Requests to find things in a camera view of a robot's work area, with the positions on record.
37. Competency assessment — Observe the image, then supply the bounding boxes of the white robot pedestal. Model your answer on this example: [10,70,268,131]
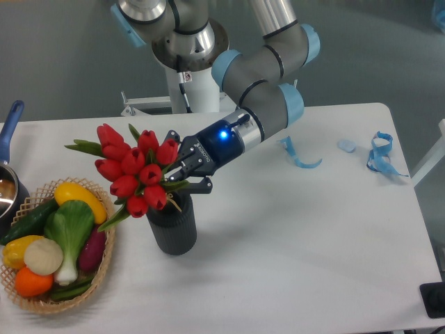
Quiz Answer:
[121,67,236,116]

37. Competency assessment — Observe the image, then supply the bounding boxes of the green bok choy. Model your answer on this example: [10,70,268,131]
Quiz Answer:
[44,200,95,286]

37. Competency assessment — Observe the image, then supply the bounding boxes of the green bean pods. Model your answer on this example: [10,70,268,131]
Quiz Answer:
[49,276,93,302]

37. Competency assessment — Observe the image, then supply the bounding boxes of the dark green cucumber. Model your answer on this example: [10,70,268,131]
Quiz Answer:
[1,198,58,246]

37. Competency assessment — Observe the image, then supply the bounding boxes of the yellow bell pepper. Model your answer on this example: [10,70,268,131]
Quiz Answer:
[2,235,44,270]

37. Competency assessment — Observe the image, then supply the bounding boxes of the dark grey ribbed vase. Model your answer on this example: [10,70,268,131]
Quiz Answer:
[147,192,197,255]

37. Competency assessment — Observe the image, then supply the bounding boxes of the red tulip bouquet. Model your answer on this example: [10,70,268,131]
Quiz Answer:
[65,123,189,232]

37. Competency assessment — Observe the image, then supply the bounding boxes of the blue ribbon strip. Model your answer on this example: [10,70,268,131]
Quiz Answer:
[277,136,323,169]

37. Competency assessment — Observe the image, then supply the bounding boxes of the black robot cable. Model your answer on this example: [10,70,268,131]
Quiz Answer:
[175,55,193,114]

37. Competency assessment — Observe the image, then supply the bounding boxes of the cream white garlic bun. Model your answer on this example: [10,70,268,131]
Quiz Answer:
[24,238,63,276]

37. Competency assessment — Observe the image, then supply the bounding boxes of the blue ribbon right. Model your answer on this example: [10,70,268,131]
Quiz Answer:
[366,132,408,177]

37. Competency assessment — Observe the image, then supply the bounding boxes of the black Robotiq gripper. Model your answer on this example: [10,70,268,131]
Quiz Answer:
[164,120,244,193]

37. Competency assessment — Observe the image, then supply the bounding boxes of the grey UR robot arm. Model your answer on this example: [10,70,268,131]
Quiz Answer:
[111,1,320,193]

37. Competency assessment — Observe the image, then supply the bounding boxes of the black device at edge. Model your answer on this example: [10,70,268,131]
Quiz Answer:
[419,282,444,319]

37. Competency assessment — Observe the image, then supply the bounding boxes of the white frame at right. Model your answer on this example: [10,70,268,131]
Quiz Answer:
[411,119,444,187]

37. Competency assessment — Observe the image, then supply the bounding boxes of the woven wicker basket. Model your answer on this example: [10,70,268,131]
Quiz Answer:
[1,179,115,315]

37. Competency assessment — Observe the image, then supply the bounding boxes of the purple sweet potato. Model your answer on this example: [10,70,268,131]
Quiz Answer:
[78,227,106,272]

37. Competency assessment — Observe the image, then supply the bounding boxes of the orange fruit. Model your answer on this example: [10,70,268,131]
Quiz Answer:
[14,267,54,297]

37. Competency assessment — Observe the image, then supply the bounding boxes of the blue handled saucepan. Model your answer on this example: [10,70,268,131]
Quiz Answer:
[1,100,29,237]

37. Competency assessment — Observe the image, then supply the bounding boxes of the yellow squash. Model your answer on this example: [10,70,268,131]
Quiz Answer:
[54,182,107,225]

